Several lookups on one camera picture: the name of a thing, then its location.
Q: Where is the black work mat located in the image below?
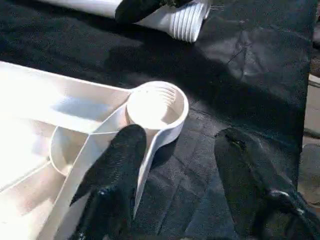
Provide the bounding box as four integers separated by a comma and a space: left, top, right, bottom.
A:
0, 0, 320, 240

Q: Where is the white plastic table leg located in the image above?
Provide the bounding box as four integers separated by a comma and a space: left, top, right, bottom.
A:
37, 0, 212, 43

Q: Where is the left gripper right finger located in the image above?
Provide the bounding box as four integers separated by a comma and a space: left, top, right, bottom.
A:
213, 127, 320, 240

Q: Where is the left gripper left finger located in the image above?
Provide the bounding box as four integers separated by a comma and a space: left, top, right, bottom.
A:
69, 124, 148, 240

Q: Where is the white plastic children's table top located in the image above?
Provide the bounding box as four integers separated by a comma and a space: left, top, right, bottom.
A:
0, 61, 190, 240

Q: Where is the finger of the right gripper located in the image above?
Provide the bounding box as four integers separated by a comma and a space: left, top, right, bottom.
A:
114, 0, 197, 25

